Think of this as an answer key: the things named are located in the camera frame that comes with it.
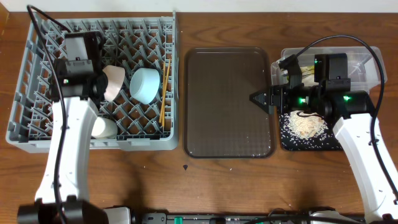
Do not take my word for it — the clear plastic bin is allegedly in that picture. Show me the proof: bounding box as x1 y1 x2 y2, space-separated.
271 47 387 93

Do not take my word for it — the pile of rice waste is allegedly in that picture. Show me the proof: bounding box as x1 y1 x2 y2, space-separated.
279 110 335 149

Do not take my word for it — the white cup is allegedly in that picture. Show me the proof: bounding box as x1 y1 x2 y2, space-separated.
91 117 118 139

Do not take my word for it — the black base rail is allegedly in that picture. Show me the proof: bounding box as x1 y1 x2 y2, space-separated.
102 205 374 224

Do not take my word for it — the dark brown serving tray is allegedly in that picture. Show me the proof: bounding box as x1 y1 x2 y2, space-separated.
183 47 276 159

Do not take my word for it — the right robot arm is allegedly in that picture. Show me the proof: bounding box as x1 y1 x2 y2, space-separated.
249 53 397 223

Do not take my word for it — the grey dishwasher rack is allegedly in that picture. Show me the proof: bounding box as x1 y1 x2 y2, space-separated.
6 15 178 153

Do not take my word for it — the black waste tray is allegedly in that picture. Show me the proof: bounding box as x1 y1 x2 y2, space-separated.
275 94 345 152

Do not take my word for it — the green orange snack wrapper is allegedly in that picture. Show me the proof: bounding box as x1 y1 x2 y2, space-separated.
300 65 315 76

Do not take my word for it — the white bowl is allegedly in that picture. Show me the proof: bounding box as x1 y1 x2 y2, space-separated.
103 65 126 101

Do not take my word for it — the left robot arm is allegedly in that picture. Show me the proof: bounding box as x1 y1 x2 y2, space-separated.
17 31 109 223

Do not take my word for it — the light blue bowl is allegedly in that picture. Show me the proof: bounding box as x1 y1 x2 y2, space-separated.
129 68 160 105

